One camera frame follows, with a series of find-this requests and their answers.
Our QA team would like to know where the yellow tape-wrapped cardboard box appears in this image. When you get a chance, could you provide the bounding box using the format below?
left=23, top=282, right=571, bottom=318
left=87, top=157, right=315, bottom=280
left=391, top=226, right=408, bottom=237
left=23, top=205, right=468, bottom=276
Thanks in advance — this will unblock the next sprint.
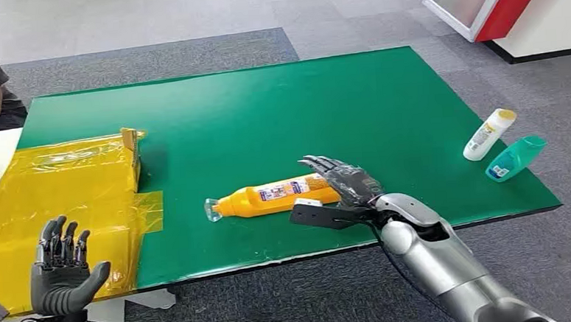
left=0, top=125, right=170, bottom=318

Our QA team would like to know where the red and white cabinet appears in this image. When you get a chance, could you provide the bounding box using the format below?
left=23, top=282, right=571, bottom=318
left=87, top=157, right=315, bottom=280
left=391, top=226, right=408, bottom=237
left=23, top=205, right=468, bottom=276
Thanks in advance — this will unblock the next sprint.
left=421, top=0, right=571, bottom=69

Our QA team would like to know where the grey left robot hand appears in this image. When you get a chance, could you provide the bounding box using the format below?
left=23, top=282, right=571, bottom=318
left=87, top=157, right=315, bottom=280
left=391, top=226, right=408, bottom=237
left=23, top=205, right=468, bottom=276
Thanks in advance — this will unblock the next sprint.
left=26, top=212, right=114, bottom=318

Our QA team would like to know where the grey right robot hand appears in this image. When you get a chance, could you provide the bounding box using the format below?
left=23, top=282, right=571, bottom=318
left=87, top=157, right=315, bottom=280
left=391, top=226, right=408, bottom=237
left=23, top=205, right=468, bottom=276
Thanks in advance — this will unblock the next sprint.
left=298, top=151, right=386, bottom=211

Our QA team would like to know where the green table mat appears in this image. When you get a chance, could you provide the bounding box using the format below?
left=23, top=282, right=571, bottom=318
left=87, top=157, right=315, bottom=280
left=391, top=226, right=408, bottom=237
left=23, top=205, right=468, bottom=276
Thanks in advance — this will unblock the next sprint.
left=11, top=38, right=567, bottom=298

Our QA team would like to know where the teal plastic bottle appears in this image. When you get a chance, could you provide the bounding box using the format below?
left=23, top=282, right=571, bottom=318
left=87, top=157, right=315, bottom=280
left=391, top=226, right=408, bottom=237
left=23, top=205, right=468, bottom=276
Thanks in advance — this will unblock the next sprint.
left=483, top=135, right=550, bottom=184

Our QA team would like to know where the orange bottle with clear cap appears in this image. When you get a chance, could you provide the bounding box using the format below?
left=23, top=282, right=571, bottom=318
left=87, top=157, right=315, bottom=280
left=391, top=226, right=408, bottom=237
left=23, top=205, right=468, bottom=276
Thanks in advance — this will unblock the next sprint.
left=203, top=172, right=343, bottom=223

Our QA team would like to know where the white bottle with yellow cap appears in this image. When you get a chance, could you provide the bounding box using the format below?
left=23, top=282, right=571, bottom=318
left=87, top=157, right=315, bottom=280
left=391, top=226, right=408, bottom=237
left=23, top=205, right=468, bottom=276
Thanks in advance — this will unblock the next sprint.
left=460, top=108, right=520, bottom=163

